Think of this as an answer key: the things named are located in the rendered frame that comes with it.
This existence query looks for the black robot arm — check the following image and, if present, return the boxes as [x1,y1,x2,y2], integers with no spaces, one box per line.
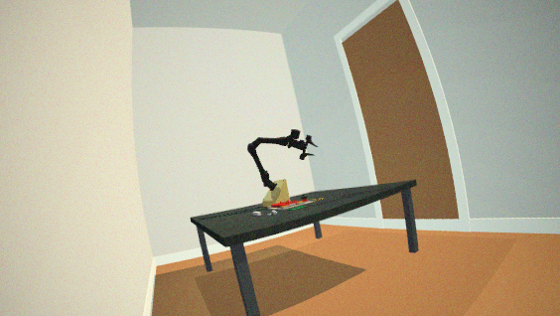
[247,129,306,191]

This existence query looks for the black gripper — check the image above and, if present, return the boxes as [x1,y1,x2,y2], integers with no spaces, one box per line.
[295,135,318,160]

